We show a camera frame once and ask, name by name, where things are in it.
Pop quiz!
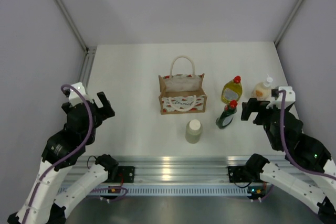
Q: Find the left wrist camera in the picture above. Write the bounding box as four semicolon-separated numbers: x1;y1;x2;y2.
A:
61;82;92;106

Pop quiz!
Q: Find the pale bottle with white cap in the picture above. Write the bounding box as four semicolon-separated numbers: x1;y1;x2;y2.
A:
185;119;203;144

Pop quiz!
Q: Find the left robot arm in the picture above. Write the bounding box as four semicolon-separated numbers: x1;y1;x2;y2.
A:
7;87;119;223

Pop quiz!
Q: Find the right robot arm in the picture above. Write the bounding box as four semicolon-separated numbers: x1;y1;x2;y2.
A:
97;99;335;223

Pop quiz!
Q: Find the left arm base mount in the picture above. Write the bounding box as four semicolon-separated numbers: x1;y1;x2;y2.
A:
114;166;135;184

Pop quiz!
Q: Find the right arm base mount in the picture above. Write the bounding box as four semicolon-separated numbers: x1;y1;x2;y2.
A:
227;165;252;183

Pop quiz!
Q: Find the aluminium frame rail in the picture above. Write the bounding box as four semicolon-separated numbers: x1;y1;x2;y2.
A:
40;155;329;184

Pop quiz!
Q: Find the perforated cable duct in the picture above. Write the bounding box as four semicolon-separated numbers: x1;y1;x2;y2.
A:
56;187;263;196

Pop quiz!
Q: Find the green dish soap bottle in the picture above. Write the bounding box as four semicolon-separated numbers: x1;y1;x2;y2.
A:
216;100;238;129

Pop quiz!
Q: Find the white pump soap dispenser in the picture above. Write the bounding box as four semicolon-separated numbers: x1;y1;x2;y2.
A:
251;75;273;101

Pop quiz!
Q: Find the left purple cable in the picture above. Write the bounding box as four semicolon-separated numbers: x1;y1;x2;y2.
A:
23;84;129;222

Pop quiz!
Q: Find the burlap watermelon canvas bag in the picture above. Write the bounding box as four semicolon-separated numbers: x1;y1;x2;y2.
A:
159;55;207;115

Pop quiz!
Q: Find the yellow dish soap bottle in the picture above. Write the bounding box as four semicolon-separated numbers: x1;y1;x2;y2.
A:
221;76;243;104

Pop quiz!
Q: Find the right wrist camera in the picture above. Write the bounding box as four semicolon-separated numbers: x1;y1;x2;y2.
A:
266;86;296;110

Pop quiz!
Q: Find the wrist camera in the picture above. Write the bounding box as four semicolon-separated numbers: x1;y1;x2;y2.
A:
61;82;92;106
266;86;296;110

